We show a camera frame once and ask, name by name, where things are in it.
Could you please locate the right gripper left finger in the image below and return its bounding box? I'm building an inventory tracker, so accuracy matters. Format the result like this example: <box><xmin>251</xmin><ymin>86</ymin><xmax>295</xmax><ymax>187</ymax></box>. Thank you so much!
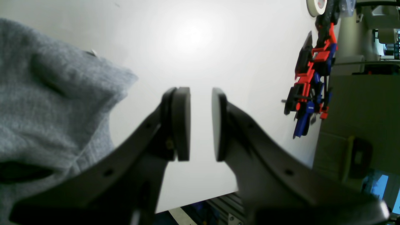
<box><xmin>9</xmin><ymin>87</ymin><xmax>191</xmax><ymax>225</ymax></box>

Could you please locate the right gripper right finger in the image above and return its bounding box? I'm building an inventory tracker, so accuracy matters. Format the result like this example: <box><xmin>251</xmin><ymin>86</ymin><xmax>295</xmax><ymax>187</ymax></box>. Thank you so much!
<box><xmin>212</xmin><ymin>88</ymin><xmax>390</xmax><ymax>225</ymax></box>

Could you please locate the grey T-shirt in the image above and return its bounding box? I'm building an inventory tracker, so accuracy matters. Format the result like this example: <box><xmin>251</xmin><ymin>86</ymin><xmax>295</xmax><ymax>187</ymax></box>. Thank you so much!
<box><xmin>0</xmin><ymin>18</ymin><xmax>138</xmax><ymax>225</ymax></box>

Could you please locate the blue clamp with orange trigger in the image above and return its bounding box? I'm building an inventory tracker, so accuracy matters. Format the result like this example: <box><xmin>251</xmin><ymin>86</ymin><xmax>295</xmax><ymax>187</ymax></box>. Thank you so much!
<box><xmin>284</xmin><ymin>20</ymin><xmax>338</xmax><ymax>138</ymax></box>

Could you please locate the white tape roll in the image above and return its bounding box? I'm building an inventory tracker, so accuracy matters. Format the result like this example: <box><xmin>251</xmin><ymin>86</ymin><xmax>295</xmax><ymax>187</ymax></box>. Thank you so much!
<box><xmin>306</xmin><ymin>0</ymin><xmax>328</xmax><ymax>18</ymax></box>

